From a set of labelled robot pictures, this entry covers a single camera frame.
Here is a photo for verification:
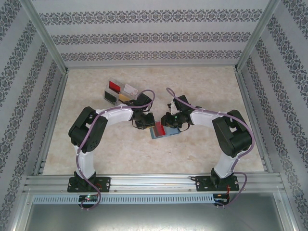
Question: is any red card with white print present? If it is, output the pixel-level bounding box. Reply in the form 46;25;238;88
154;121;167;137

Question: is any clear acrylic card organizer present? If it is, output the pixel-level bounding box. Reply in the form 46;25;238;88
103;77;140;107

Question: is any plain red card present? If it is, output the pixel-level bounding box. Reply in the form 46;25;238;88
108;81;121;93

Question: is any grey metal panel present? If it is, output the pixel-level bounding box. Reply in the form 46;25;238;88
24;204;293;231

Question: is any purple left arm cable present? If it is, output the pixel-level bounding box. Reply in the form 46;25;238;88
76;89;155;211

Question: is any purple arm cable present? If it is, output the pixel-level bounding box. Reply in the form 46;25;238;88
166;87;255;209
76;89;155;211

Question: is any aluminium mounting rail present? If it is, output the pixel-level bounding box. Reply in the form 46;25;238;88
23;175;286;193

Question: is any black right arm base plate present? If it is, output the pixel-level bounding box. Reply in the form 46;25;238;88
196;175;239;193

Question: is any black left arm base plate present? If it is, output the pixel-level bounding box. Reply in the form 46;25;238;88
68;177;111;193

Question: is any grey slotted cable duct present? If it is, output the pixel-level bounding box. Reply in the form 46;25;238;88
32;194;215;204

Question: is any aluminium side rail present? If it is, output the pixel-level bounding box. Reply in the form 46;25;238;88
234;68;274;174
33;71;70;176

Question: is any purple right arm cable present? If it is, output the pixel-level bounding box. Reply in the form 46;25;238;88
166;87;255;209

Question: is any aluminium frame post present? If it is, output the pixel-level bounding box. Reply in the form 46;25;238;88
235;0;282;72
20;0;70;74

